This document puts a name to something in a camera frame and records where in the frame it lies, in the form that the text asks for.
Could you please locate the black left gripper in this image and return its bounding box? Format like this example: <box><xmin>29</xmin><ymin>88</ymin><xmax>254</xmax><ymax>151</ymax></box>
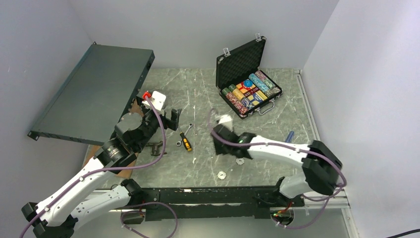
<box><xmin>135</xmin><ymin>97</ymin><xmax>181</xmax><ymax>151</ymax></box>

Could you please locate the white poker chip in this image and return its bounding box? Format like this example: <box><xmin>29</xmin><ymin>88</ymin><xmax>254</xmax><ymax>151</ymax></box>
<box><xmin>235</xmin><ymin>158</ymin><xmax>245</xmax><ymax>165</ymax></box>
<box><xmin>217</xmin><ymin>171</ymin><xmax>226</xmax><ymax>180</ymax></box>

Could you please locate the blue playing card deck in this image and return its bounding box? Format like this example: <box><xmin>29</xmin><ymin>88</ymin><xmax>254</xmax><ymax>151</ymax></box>
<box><xmin>247</xmin><ymin>90</ymin><xmax>267</xmax><ymax>106</ymax></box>

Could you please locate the blue round blind button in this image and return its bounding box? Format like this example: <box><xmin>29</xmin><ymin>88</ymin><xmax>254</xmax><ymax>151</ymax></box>
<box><xmin>243</xmin><ymin>79</ymin><xmax>255</xmax><ymax>89</ymax></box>

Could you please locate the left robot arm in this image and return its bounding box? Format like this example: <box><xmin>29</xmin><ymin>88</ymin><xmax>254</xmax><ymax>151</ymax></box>
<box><xmin>19</xmin><ymin>107</ymin><xmax>182</xmax><ymax>238</ymax></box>

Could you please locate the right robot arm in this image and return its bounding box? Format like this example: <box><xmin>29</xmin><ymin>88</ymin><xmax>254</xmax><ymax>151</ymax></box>
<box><xmin>210</xmin><ymin>124</ymin><xmax>347</xmax><ymax>206</ymax></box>

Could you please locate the black poker set case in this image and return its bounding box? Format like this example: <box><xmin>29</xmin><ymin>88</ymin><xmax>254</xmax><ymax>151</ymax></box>
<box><xmin>215</xmin><ymin>33</ymin><xmax>283</xmax><ymax>119</ymax></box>

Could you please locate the silver ratchet wrench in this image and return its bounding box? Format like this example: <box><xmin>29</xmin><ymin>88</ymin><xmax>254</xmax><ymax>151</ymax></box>
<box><xmin>176</xmin><ymin>123</ymin><xmax>193</xmax><ymax>146</ymax></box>

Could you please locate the yellow black screwdriver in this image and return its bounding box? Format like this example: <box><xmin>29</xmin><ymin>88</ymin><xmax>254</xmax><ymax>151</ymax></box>
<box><xmin>180</xmin><ymin>132</ymin><xmax>193</xmax><ymax>152</ymax></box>

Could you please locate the black clamp tool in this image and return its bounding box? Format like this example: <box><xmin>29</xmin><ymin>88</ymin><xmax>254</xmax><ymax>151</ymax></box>
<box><xmin>145</xmin><ymin>141</ymin><xmax>163</xmax><ymax>157</ymax></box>

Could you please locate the red playing card deck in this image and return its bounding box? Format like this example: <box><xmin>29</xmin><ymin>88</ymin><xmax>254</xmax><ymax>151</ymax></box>
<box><xmin>236</xmin><ymin>81</ymin><xmax>256</xmax><ymax>95</ymax></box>

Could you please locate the dark rack server chassis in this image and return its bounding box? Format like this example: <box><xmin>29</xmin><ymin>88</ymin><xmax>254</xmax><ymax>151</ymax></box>
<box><xmin>27</xmin><ymin>44</ymin><xmax>155</xmax><ymax>145</ymax></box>

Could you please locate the brown wooden board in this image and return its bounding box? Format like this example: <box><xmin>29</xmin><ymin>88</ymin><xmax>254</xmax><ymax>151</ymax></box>
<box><xmin>82</xmin><ymin>95</ymin><xmax>150</xmax><ymax>179</ymax></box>

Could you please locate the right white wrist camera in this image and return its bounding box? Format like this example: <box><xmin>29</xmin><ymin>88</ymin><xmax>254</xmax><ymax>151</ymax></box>
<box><xmin>218</xmin><ymin>115</ymin><xmax>233</xmax><ymax>130</ymax></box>

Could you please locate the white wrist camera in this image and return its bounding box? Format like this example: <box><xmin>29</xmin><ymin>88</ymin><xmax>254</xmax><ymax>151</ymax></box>
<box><xmin>141</xmin><ymin>91</ymin><xmax>167</xmax><ymax>115</ymax></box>
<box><xmin>218</xmin><ymin>115</ymin><xmax>233</xmax><ymax>130</ymax></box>

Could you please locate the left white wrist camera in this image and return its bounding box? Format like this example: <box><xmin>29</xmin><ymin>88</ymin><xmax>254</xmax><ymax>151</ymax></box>
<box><xmin>141</xmin><ymin>91</ymin><xmax>167</xmax><ymax>115</ymax></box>

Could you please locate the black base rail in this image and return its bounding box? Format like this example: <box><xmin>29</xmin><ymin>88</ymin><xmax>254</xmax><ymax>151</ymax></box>
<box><xmin>125</xmin><ymin>185</ymin><xmax>305</xmax><ymax>221</ymax></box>

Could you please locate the blue handled screwdriver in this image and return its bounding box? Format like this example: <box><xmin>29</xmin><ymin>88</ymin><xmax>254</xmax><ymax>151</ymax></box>
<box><xmin>285</xmin><ymin>131</ymin><xmax>295</xmax><ymax>143</ymax></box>

